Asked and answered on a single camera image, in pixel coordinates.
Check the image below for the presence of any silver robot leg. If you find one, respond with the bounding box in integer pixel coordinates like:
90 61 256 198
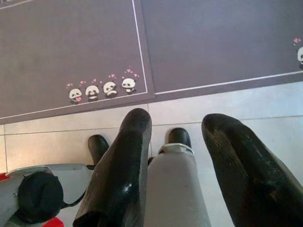
0 163 95 227
143 141 211 227

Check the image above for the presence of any grey panda floor mat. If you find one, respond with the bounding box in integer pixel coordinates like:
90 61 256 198
0 0 156 125
139 0 303 100

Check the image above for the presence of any silver robot right leg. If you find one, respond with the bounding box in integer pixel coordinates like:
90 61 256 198
143 141 211 227

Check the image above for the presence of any black robot left foot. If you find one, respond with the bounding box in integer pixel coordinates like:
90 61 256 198
87 134 110 166

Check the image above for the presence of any black robot foot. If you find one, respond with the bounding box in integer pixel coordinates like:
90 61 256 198
163 127 192 148
87 134 110 166

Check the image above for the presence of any black robot right foot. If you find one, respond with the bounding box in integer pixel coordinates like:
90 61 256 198
163 127 192 148

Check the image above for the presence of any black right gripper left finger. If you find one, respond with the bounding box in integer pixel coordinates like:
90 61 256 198
72 108 152 227

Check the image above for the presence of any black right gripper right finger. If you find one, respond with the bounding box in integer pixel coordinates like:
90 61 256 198
201 113 303 227

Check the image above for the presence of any silver robot left leg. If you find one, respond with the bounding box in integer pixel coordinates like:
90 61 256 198
0 163 95 227

